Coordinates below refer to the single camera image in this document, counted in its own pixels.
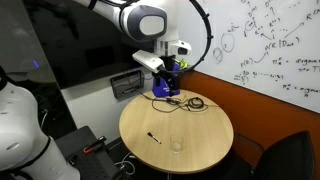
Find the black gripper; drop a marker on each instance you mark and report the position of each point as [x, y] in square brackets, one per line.
[170, 65]

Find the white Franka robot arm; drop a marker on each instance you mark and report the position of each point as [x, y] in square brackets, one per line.
[143, 20]

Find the clear glass cup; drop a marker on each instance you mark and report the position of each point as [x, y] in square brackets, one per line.
[176, 145]

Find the blue bag with white print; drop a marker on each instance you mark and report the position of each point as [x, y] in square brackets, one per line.
[160, 88]

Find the green object at whiteboard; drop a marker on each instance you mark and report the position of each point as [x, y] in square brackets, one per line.
[182, 63]

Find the whiteboard with writing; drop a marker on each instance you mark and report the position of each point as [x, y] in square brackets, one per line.
[266, 83]

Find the black office chair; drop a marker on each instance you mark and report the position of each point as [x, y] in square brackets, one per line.
[286, 160]

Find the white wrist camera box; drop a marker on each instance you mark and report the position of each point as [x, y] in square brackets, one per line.
[146, 60]

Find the black wall monitor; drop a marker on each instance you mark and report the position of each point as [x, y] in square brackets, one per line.
[83, 50]

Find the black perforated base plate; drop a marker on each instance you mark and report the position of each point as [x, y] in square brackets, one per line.
[90, 166]

